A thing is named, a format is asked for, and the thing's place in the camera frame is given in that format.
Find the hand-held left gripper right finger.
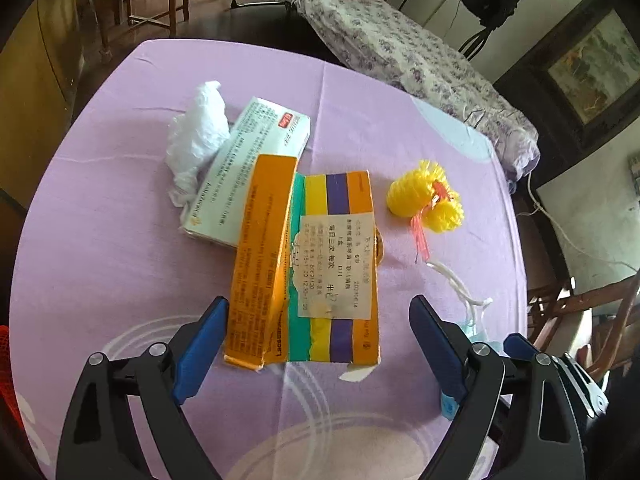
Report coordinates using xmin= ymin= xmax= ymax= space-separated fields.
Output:
xmin=408 ymin=295 xmax=586 ymax=480

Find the white green medicine box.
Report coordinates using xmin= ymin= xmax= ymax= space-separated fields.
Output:
xmin=179 ymin=96 xmax=311 ymax=248

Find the orange striped medicine box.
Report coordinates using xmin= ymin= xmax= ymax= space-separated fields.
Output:
xmin=222 ymin=154 xmax=383 ymax=372

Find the yellow mesh scrubber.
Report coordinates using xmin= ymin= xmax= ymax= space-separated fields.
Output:
xmin=387 ymin=160 xmax=466 ymax=263

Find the dark wooden chair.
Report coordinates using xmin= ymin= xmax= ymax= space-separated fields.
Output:
xmin=527 ymin=270 xmax=640 ymax=386

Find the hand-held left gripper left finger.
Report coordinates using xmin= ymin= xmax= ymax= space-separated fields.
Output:
xmin=56 ymin=296 xmax=231 ymax=480

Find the white cable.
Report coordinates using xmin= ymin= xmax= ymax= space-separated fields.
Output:
xmin=520 ymin=172 xmax=640 ymax=273

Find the bed with floral sheet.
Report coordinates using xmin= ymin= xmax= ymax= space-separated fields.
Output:
xmin=287 ymin=0 xmax=541 ymax=181

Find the black metal coat rack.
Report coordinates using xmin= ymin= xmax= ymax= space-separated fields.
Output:
xmin=457 ymin=22 xmax=496 ymax=58

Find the wooden armchair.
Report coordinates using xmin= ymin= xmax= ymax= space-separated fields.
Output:
xmin=92 ymin=0 xmax=196 ymax=61

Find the red mesh container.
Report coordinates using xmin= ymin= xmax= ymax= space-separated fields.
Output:
xmin=0 ymin=325 xmax=23 ymax=428

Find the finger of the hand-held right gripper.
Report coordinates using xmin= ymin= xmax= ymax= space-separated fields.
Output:
xmin=502 ymin=332 xmax=548 ymax=361

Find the blue face mask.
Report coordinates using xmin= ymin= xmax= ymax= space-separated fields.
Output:
xmin=427 ymin=259 xmax=506 ymax=420

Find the dark framed painting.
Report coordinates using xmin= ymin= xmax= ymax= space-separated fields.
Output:
xmin=492 ymin=0 xmax=640 ymax=148

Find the white crumpled plastic bag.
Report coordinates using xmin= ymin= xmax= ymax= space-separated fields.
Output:
xmin=165 ymin=80 xmax=232 ymax=208

